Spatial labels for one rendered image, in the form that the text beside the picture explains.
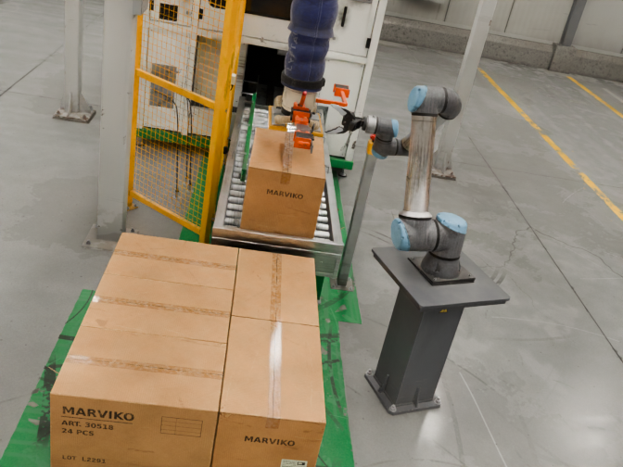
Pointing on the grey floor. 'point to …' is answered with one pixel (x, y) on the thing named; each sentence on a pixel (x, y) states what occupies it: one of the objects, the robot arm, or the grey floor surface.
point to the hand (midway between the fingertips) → (327, 119)
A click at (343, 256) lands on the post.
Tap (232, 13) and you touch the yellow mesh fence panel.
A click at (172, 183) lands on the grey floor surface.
